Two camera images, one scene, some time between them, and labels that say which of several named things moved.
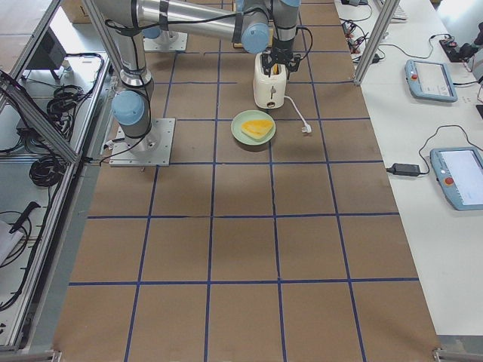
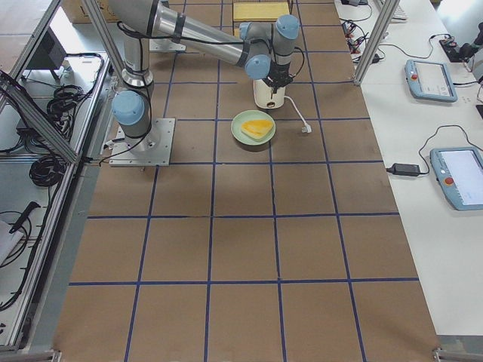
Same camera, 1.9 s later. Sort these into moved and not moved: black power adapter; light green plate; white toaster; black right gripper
Moved: black right gripper
Not moved: white toaster; light green plate; black power adapter
